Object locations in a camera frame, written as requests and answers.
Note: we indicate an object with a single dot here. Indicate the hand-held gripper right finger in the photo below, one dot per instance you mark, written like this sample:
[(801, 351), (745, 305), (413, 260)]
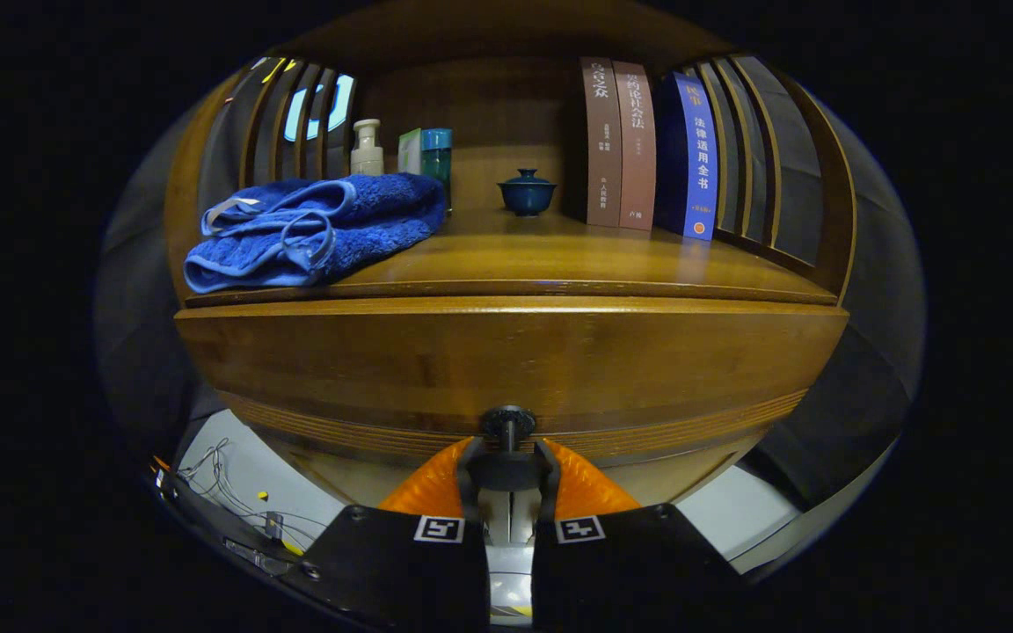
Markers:
[(621, 571)]

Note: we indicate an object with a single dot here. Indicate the wooden countertop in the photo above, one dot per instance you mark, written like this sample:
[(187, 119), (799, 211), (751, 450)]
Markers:
[(559, 255)]

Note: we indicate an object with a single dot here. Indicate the wooden drawer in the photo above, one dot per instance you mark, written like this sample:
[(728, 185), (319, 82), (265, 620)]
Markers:
[(383, 360)]

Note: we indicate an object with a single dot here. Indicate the green white box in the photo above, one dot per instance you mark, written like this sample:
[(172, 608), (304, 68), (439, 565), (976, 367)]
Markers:
[(409, 154)]

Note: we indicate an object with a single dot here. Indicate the reddish brown book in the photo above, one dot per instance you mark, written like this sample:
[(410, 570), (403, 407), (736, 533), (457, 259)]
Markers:
[(638, 158)]

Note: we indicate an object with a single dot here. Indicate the wooden cabinet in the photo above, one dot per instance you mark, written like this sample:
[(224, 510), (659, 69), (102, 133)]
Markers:
[(489, 114)]

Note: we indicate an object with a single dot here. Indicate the dark brown book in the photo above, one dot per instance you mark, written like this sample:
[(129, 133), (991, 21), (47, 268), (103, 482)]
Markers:
[(601, 149)]

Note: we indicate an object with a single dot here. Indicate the white pump bottle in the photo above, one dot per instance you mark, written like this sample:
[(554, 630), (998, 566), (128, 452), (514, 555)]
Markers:
[(367, 154)]

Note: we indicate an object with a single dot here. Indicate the teal bottle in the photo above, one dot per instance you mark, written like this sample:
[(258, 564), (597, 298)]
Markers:
[(437, 158)]

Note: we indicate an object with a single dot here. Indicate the blue lidded teacup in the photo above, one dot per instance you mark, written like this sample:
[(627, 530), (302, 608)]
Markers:
[(527, 198)]

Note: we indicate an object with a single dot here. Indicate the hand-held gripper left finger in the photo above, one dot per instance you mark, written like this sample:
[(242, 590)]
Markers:
[(410, 571)]

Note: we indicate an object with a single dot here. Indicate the blue towel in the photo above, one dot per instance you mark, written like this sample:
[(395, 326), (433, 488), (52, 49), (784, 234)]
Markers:
[(366, 220)]

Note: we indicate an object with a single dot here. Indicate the blue book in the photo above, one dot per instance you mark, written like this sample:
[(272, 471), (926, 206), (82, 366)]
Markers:
[(700, 158)]

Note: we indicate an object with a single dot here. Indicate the wooden cabinet door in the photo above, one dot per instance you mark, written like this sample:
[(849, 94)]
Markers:
[(678, 479), (357, 479)]

